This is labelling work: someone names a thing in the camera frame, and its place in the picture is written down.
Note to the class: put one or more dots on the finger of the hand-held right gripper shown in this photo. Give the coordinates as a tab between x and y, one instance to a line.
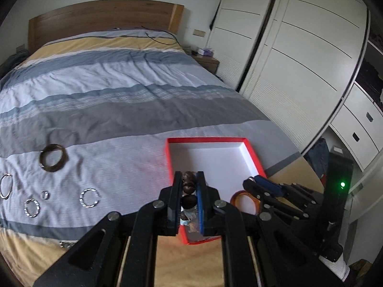
269	186
275	204

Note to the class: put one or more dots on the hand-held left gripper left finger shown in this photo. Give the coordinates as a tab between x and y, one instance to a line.
176	197

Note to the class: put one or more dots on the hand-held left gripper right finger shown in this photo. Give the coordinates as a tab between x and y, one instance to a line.
201	203

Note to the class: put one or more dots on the orange translucent bangle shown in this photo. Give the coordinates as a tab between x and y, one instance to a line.
233	198

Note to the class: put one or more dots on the red cardboard box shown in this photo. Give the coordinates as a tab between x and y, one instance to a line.
215	161

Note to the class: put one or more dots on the dark brown wide bangle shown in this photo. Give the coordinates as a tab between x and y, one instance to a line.
51	169

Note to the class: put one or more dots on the twisted silver bangle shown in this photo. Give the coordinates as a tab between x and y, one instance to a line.
25	207

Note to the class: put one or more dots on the thin silver bangle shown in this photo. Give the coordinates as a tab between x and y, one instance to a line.
11	185

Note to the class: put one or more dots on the person's right forearm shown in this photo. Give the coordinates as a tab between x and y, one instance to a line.
336	267

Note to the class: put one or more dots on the blue jeans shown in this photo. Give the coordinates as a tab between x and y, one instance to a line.
318	155

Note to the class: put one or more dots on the white drawer cabinet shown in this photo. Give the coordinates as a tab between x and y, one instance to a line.
359	125

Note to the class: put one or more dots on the striped duvet bed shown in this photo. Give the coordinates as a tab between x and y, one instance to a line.
119	80

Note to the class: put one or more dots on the dark clothes on shelf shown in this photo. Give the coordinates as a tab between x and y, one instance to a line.
371	77

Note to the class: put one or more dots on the wooden nightstand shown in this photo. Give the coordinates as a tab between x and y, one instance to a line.
208	62

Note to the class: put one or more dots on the white sliding wardrobe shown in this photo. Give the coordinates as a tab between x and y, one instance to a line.
299	50

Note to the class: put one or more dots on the small dark object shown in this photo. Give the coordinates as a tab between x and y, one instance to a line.
188	50

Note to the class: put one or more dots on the purple tissue box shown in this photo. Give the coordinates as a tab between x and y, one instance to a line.
206	52

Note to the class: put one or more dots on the wooden headboard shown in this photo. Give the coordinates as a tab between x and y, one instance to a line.
104	15

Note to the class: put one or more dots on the blue-grey cloth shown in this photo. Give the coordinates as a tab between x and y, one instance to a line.
15	61

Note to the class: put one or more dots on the beige wall switch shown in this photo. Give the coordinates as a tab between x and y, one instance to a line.
199	33

